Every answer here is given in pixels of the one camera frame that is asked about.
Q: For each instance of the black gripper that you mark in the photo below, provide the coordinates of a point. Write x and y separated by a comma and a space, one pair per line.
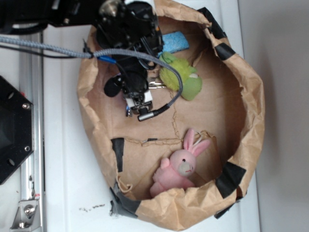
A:
132, 26

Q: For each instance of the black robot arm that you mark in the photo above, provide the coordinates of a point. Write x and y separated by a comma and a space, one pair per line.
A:
25, 17

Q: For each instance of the blue sponge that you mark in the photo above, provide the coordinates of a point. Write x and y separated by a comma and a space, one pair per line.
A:
174, 42

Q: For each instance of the green plush toy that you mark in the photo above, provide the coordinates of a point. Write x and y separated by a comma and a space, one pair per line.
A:
192, 83

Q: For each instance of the brown paper bag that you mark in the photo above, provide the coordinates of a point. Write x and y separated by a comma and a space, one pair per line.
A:
229, 110

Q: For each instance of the pink plush bunny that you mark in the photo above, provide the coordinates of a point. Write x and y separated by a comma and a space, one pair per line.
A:
174, 172

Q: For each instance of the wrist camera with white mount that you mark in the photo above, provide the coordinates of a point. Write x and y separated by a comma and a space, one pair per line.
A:
132, 82

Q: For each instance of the aluminium extrusion rail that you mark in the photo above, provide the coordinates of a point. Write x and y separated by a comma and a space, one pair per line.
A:
32, 169

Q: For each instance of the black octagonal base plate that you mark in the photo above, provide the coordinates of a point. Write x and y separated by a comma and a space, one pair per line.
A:
16, 137

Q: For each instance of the metal corner bracket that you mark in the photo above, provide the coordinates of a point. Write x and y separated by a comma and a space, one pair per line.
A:
27, 218

